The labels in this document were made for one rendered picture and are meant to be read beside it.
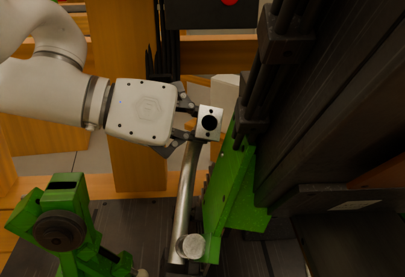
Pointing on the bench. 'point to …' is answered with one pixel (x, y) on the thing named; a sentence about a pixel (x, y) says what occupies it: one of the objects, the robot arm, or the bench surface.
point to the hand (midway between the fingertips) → (202, 124)
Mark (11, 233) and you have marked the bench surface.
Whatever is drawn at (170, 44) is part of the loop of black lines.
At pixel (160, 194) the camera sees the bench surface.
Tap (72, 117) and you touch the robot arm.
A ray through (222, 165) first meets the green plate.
